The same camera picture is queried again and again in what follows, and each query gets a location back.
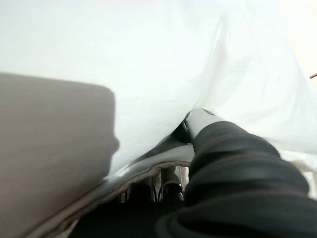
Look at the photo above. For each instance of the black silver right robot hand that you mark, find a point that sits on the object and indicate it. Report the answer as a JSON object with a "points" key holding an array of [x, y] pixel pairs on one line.
{"points": [[235, 193]]}

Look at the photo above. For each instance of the white duvet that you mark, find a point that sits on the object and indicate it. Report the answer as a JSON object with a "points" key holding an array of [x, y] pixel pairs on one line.
{"points": [[161, 62]]}

